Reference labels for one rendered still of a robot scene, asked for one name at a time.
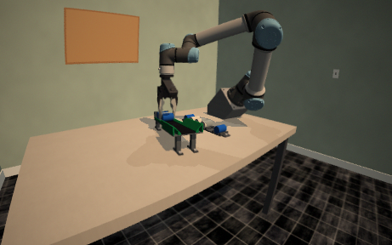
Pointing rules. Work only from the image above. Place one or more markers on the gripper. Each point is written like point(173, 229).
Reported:
point(161, 92)

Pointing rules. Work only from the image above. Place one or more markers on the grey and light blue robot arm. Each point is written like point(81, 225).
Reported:
point(267, 35)

